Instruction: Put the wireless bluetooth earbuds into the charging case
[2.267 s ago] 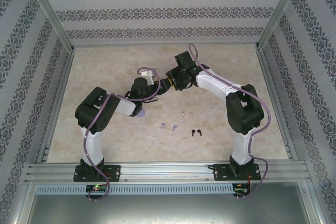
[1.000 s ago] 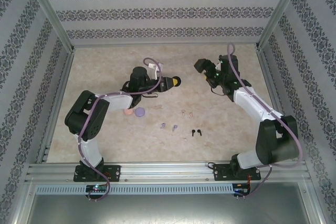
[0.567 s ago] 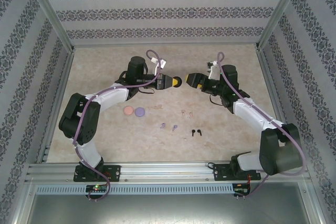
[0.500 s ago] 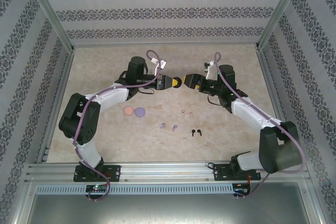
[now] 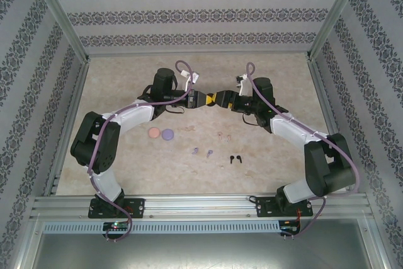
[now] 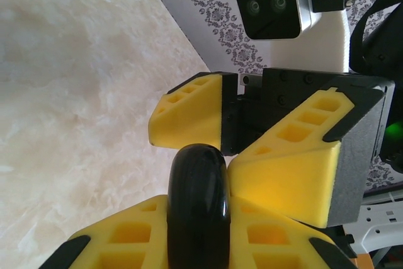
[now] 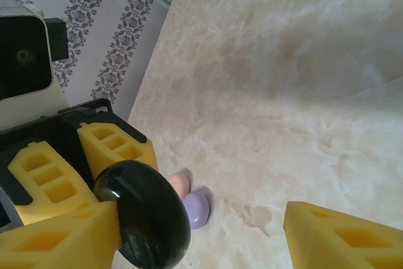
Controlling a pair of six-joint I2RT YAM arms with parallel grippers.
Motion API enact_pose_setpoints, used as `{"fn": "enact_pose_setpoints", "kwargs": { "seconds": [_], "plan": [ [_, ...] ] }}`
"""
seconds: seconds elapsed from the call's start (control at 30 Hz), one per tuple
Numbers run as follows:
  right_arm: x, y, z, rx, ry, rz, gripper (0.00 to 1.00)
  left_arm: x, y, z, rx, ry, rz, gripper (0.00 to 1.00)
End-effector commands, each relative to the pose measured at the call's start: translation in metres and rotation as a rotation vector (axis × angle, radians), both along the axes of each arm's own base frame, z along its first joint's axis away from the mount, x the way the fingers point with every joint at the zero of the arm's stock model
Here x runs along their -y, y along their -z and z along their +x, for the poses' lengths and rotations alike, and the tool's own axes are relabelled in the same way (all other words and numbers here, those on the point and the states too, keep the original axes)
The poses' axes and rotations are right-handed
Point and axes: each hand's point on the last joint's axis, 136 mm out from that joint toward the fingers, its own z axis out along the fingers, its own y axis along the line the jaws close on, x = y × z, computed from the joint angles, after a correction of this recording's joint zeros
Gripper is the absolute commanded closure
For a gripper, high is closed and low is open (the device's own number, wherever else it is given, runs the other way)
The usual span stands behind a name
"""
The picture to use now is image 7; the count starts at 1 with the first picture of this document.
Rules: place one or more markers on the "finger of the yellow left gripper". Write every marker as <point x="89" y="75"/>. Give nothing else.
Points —
<point x="138" y="152"/>
<point x="77" y="193"/>

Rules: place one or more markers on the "black earbud charging case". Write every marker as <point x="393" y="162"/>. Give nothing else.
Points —
<point x="148" y="206"/>

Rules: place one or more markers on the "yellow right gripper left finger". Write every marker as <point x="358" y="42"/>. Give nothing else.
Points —
<point x="47" y="247"/>

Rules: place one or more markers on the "purple earbud charging case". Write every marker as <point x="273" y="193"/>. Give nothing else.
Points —
<point x="196" y="210"/>

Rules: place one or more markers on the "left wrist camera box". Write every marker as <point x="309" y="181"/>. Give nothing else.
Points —
<point x="19" y="58"/>

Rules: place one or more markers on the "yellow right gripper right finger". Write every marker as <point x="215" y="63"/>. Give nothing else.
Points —
<point x="346" y="243"/>

